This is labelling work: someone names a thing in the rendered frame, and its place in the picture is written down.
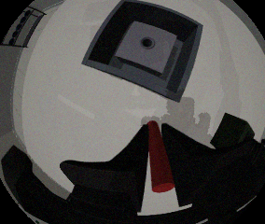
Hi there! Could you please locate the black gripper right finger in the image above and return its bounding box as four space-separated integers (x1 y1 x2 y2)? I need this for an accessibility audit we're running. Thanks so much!
161 123 252 208

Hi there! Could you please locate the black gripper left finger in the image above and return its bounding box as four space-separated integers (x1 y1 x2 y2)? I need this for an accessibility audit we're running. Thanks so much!
59 124 150 213

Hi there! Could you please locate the dark red peg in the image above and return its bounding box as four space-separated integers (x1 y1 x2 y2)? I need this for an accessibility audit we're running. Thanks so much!
147 120 174 193

